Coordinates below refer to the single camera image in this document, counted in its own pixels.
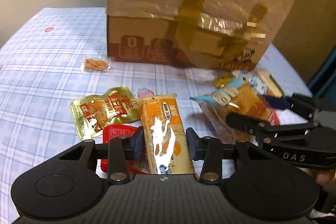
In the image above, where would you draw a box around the red sauce packet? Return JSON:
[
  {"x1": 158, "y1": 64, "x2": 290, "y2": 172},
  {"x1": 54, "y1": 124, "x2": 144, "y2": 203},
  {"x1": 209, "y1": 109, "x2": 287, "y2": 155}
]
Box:
[{"x1": 102, "y1": 124, "x2": 150, "y2": 174}]

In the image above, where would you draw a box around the blue cake packet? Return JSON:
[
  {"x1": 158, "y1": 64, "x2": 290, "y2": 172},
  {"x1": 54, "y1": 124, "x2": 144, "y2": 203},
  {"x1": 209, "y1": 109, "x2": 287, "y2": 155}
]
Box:
[{"x1": 190, "y1": 77, "x2": 272, "y2": 144}]

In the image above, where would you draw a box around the orange bread packet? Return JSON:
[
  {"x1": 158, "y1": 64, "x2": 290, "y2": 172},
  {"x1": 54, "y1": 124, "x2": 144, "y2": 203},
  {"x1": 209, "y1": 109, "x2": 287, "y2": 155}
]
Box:
[{"x1": 135, "y1": 93, "x2": 195, "y2": 175}]

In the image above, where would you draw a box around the gold tofu snack packet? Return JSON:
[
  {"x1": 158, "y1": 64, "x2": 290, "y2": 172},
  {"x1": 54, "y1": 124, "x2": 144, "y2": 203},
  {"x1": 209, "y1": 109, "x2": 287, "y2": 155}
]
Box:
[{"x1": 70, "y1": 86, "x2": 140, "y2": 140}]

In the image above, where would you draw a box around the white blue candy packet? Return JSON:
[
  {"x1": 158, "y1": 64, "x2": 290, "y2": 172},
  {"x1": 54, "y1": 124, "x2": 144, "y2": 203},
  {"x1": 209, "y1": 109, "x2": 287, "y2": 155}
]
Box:
[{"x1": 231, "y1": 70, "x2": 268, "y2": 95}]

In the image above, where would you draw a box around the yellow snack packet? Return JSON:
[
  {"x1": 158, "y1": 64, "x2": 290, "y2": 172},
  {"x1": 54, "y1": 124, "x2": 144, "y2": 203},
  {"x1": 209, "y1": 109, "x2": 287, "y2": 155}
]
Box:
[{"x1": 214, "y1": 72, "x2": 233, "y2": 89}]

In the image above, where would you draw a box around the right hand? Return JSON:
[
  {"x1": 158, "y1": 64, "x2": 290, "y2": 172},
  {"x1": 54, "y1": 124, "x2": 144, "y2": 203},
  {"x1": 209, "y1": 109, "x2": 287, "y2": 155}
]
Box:
[{"x1": 299, "y1": 168, "x2": 335, "y2": 190}]

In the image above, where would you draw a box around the cracker packet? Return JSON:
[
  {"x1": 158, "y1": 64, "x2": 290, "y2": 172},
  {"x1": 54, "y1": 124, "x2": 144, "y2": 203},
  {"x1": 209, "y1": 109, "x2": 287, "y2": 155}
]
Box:
[{"x1": 257, "y1": 69, "x2": 285, "y2": 98}]

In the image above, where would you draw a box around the clear peanut snack packet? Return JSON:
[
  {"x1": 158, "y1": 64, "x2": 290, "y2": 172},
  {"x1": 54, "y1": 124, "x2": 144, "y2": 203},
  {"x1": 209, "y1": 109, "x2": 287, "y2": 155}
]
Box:
[{"x1": 80, "y1": 57, "x2": 115, "y2": 72}]

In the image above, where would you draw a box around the blue plaid tablecloth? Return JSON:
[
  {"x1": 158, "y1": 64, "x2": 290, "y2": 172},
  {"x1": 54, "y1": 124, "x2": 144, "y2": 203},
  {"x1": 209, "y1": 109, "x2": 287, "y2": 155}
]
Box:
[{"x1": 0, "y1": 6, "x2": 314, "y2": 224}]

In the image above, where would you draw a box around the brown cardboard box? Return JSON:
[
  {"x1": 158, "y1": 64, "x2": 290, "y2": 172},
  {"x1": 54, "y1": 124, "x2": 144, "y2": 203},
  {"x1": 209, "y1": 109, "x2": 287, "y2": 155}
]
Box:
[{"x1": 106, "y1": 0, "x2": 295, "y2": 71}]

